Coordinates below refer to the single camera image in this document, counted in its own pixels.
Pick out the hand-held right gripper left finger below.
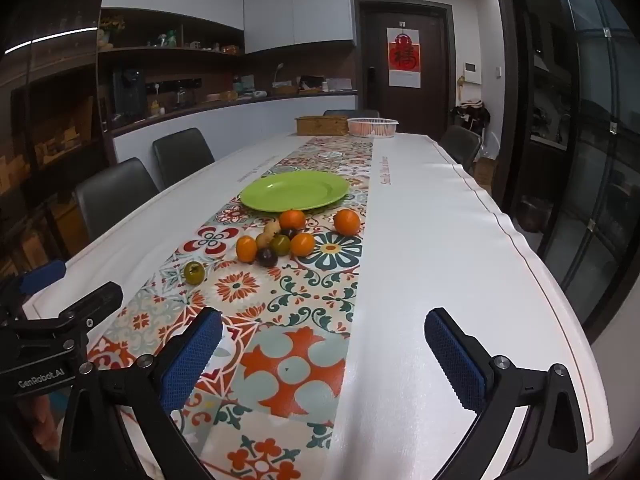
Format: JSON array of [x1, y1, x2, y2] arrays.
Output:
[[55, 306, 224, 480]]

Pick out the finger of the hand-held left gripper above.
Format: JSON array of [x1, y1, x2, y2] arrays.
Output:
[[30, 282, 124, 336], [10, 260, 67, 297]]

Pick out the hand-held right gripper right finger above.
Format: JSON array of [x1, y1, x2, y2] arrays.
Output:
[[424, 307, 601, 480]]

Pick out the small orange tangerine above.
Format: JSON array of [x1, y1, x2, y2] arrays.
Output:
[[235, 236, 258, 264]]

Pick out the green round plate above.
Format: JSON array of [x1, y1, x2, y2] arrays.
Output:
[[239, 170, 350, 212]]

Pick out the grey dining chair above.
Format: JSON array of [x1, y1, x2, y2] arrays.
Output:
[[152, 127, 216, 190], [439, 125, 483, 173], [74, 157, 161, 243]]

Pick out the white patterned tablecloth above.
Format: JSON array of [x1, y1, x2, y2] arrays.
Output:
[[22, 132, 615, 480]]

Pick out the dark glass display cabinet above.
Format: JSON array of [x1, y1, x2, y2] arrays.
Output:
[[0, 25, 111, 261]]

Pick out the bronze pot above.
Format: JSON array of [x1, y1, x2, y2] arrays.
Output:
[[516, 196, 553, 233]]

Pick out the black water dispenser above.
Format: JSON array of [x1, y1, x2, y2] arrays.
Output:
[[111, 67, 148, 118]]

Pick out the white kitchen counter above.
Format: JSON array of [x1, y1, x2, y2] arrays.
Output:
[[111, 91, 358, 163]]

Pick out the white plastic basket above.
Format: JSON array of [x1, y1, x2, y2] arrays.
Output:
[[346, 117, 400, 139]]

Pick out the pile of clothes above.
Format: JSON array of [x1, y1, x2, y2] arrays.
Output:
[[452, 100, 492, 133]]

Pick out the glass sliding door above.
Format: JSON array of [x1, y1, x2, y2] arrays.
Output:
[[500, 0, 640, 341]]

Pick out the dark brown door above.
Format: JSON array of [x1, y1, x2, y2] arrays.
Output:
[[354, 0, 453, 136]]

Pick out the dark wooden wall shelf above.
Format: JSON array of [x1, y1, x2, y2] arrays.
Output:
[[97, 7, 246, 58]]

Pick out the red wall calendar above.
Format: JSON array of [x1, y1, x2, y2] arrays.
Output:
[[386, 20, 422, 88]]

